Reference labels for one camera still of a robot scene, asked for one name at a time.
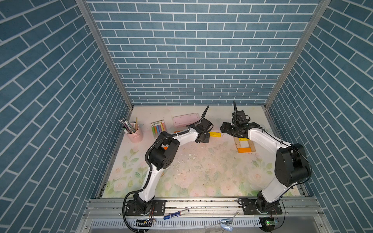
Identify wooden block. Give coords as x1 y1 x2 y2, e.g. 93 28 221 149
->
233 137 241 149

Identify light orange block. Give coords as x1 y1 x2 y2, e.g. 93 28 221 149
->
237 148 252 153

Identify wooden block low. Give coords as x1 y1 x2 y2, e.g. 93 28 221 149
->
248 140 256 152

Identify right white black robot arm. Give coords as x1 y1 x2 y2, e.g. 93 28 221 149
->
220 102 312 212

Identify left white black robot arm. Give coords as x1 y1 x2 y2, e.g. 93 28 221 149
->
134 118 214 204

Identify pink pencil case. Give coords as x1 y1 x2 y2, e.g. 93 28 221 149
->
173 113 200 128

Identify colourful marker box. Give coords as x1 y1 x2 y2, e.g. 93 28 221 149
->
151 120 167 138

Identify pink pen cup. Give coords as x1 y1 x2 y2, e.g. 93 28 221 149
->
123 123 144 143

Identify pens in cup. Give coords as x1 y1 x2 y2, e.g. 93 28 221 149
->
119 117 139 134

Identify clear plastic bag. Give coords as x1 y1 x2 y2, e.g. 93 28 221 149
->
205 218 233 233

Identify green lit circuit board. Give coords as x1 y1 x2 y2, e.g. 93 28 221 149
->
259 217 278 233

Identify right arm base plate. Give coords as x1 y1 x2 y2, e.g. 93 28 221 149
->
238 198 283 215

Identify left black corrugated cable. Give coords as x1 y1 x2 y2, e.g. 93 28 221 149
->
122 105 210 232

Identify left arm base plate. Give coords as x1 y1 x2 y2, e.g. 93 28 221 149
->
124 200 166 216

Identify blue screwdriver on rail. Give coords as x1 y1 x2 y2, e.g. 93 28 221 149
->
163 209 190 220

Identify aluminium front rail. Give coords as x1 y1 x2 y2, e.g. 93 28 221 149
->
77 196 325 233

